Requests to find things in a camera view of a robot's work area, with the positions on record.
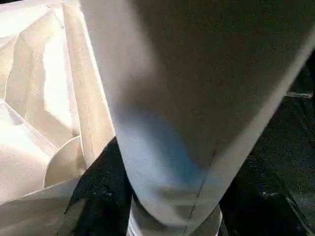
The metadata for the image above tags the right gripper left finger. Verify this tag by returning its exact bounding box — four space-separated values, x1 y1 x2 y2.
57 138 134 236

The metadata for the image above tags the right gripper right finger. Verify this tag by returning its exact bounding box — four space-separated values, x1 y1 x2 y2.
219 155 315 236

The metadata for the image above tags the white plastic table leg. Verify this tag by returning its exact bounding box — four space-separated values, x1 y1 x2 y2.
79 0 315 236

